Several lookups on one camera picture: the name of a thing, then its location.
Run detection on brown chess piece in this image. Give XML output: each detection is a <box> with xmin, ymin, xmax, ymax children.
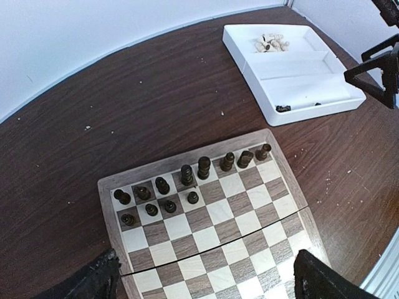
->
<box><xmin>219</xmin><ymin>152</ymin><xmax>234</xmax><ymax>172</ymax></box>

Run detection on dark pawn second row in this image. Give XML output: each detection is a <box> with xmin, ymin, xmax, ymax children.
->
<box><xmin>121</xmin><ymin>214</ymin><xmax>135</xmax><ymax>226</ymax></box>
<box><xmin>145</xmin><ymin>204</ymin><xmax>158</xmax><ymax>217</ymax></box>

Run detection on white plastic tray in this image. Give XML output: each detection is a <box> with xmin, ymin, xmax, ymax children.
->
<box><xmin>223</xmin><ymin>24</ymin><xmax>366</xmax><ymax>126</ymax></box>

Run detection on wooden chessboard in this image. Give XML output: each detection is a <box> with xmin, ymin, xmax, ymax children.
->
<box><xmin>98</xmin><ymin>129</ymin><xmax>329</xmax><ymax>298</ymax></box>

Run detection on dark chess pieces pile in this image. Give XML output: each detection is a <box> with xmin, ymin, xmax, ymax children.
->
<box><xmin>276</xmin><ymin>105</ymin><xmax>291</xmax><ymax>113</ymax></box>

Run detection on dark rook board corner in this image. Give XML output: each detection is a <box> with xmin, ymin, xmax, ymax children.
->
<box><xmin>113</xmin><ymin>189</ymin><xmax>131</xmax><ymax>205</ymax></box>

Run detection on dark chess piece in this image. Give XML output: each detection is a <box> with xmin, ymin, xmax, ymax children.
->
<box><xmin>133</xmin><ymin>186</ymin><xmax>151</xmax><ymax>201</ymax></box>
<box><xmin>181</xmin><ymin>164</ymin><xmax>194</xmax><ymax>186</ymax></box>
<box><xmin>155</xmin><ymin>177</ymin><xmax>170</xmax><ymax>195</ymax></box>

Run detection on dark knight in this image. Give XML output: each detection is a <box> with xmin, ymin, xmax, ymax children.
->
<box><xmin>237</xmin><ymin>150</ymin><xmax>254</xmax><ymax>169</ymax></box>

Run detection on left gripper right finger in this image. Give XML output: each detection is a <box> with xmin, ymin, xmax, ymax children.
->
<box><xmin>294</xmin><ymin>249</ymin><xmax>376</xmax><ymax>298</ymax></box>

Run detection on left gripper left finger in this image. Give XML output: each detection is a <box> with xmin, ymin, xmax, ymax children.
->
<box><xmin>35</xmin><ymin>249</ymin><xmax>121</xmax><ymax>298</ymax></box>

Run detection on right aluminium corner post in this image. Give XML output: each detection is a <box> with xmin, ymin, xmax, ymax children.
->
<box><xmin>360</xmin><ymin>229</ymin><xmax>399</xmax><ymax>298</ymax></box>

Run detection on light chess pieces in tray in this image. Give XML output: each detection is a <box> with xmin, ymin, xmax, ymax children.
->
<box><xmin>254</xmin><ymin>34</ymin><xmax>290</xmax><ymax>53</ymax></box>

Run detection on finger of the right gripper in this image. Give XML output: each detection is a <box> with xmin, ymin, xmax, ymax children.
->
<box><xmin>344</xmin><ymin>34</ymin><xmax>398</xmax><ymax>109</ymax></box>

